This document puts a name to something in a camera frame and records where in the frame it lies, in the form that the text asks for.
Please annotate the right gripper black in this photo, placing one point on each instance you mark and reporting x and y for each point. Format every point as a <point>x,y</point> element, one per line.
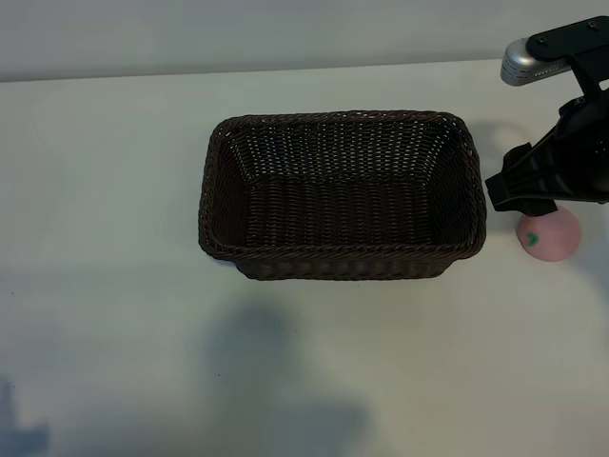
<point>575,157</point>

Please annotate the pink peach with green leaf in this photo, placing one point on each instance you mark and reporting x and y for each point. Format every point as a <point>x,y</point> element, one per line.
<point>554,238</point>

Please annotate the dark brown wicker basket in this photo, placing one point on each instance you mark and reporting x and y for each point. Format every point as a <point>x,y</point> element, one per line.
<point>342,214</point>

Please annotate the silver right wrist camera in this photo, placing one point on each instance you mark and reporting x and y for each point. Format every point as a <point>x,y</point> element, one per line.
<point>516,62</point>

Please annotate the black right camera mount bracket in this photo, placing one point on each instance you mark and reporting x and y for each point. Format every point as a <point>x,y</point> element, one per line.
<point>571,40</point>

